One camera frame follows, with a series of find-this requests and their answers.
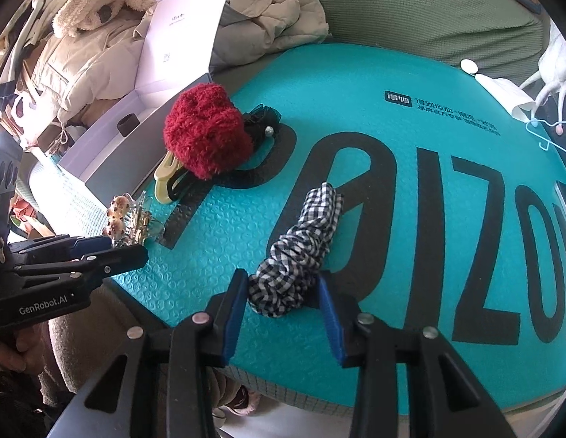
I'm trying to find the bear decorated hair clip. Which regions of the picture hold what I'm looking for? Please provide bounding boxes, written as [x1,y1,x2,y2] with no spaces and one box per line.
[102,191,164,247]

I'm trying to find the cream yellow hair claw clip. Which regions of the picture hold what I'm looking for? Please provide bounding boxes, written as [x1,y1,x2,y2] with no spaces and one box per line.
[154,151,186,205]

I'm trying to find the black white gingham scrunchie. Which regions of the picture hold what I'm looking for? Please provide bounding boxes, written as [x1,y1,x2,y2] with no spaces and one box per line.
[248,182,343,318]

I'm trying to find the red fluffy scrunchie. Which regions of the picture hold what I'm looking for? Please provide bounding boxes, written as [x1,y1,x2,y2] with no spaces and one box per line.
[163,83,253,180]

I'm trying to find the black wide hair band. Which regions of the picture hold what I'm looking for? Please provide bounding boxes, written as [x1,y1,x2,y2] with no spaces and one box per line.
[117,114,140,138]

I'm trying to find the person's left hand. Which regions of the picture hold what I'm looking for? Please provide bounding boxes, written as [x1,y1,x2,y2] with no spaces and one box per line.
[0,324,46,376]

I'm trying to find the black hair claw clip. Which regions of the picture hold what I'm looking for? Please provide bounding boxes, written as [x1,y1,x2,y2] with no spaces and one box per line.
[167,167,213,204]

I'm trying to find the teal bubble mailer bag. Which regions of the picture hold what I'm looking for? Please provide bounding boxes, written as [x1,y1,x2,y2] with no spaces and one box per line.
[117,43,566,407]

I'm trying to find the black lace pearl hair bow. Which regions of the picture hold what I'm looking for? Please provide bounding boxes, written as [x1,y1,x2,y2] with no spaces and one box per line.
[243,104,281,148]

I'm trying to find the white open gift box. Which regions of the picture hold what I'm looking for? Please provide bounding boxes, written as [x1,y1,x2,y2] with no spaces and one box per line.
[58,0,226,205]

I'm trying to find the beige puffer jacket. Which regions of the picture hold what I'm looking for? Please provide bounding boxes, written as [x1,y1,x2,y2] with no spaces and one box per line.
[0,0,329,123]

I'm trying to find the white clothes hanger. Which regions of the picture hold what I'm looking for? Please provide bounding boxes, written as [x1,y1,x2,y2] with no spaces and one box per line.
[460,20,566,154]

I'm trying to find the green quilted bed cover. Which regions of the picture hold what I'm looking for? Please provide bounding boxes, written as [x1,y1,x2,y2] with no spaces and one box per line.
[214,0,546,88]

